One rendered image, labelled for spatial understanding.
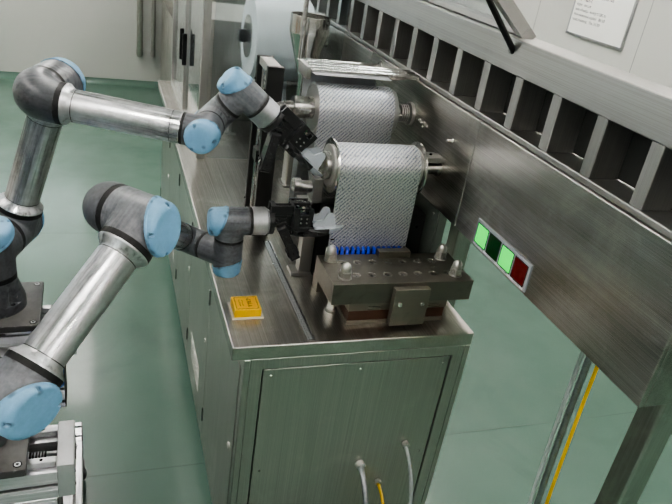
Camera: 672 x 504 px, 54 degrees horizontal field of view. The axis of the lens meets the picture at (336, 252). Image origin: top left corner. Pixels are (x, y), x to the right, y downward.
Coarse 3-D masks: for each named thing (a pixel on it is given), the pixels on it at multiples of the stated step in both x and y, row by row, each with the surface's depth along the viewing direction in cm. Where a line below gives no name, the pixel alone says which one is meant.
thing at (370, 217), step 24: (336, 192) 175; (360, 192) 177; (384, 192) 179; (408, 192) 182; (336, 216) 178; (360, 216) 181; (384, 216) 183; (408, 216) 185; (336, 240) 182; (360, 240) 184; (384, 240) 187
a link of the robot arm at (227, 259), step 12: (204, 240) 173; (216, 240) 170; (204, 252) 173; (216, 252) 171; (228, 252) 170; (240, 252) 172; (216, 264) 173; (228, 264) 172; (240, 264) 175; (228, 276) 174
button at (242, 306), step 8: (240, 296) 174; (248, 296) 174; (256, 296) 175; (232, 304) 171; (240, 304) 170; (248, 304) 171; (256, 304) 171; (240, 312) 168; (248, 312) 169; (256, 312) 170
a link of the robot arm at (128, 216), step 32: (128, 192) 135; (96, 224) 136; (128, 224) 131; (160, 224) 132; (96, 256) 129; (128, 256) 131; (160, 256) 135; (96, 288) 127; (64, 320) 123; (96, 320) 128; (32, 352) 119; (64, 352) 123; (0, 384) 116; (32, 384) 116; (0, 416) 113; (32, 416) 117
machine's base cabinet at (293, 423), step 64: (192, 256) 253; (192, 320) 256; (192, 384) 260; (256, 384) 165; (320, 384) 171; (384, 384) 178; (448, 384) 185; (256, 448) 175; (320, 448) 183; (384, 448) 191
